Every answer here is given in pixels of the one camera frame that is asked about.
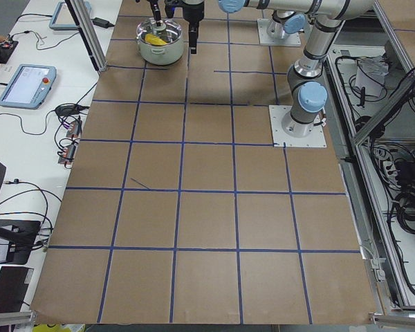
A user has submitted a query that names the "grey electronics box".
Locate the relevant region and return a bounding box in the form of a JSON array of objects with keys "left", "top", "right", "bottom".
[
  {"left": 66, "top": 119, "right": 82, "bottom": 138},
  {"left": 57, "top": 144, "right": 77, "bottom": 166}
]

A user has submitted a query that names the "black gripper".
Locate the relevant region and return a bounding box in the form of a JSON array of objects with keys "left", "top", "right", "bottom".
[
  {"left": 183, "top": 0, "right": 205, "bottom": 55},
  {"left": 149, "top": 0, "right": 163, "bottom": 28}
]

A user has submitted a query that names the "aluminium frame post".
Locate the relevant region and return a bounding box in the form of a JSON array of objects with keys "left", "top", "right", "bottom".
[{"left": 65, "top": 0, "right": 107, "bottom": 73}]

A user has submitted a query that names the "blue teach pendant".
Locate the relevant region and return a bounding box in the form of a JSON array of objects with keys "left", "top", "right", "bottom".
[
  {"left": 0, "top": 64, "right": 57, "bottom": 109},
  {"left": 49, "top": 1, "right": 77, "bottom": 31}
]

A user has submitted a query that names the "black power brick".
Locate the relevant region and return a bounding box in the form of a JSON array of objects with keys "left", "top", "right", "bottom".
[{"left": 92, "top": 17, "right": 115, "bottom": 28}]

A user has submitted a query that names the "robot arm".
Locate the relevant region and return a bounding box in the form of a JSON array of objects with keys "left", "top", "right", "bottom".
[
  {"left": 164, "top": 1, "right": 306, "bottom": 39},
  {"left": 178, "top": 1, "right": 373, "bottom": 143}
]

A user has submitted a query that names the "black camera stand base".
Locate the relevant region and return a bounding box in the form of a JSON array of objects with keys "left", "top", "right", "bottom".
[{"left": 0, "top": 219, "right": 41, "bottom": 265}]

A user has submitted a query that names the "pale green steel pot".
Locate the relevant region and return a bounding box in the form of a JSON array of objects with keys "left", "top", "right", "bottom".
[{"left": 136, "top": 18, "right": 184, "bottom": 66}]

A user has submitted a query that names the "blue teach pendant near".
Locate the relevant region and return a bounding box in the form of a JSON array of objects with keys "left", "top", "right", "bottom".
[{"left": 0, "top": 64, "right": 57, "bottom": 109}]

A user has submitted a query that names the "blue teach pendant far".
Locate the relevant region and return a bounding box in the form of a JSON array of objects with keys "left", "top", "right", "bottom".
[{"left": 49, "top": 1, "right": 77, "bottom": 31}]

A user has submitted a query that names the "yellow toy corn cob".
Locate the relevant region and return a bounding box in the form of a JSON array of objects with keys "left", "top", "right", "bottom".
[{"left": 144, "top": 33, "right": 168, "bottom": 46}]

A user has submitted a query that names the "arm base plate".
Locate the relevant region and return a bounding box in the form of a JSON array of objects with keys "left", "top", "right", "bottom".
[
  {"left": 268, "top": 105, "right": 327, "bottom": 148},
  {"left": 257, "top": 19, "right": 302, "bottom": 47}
]

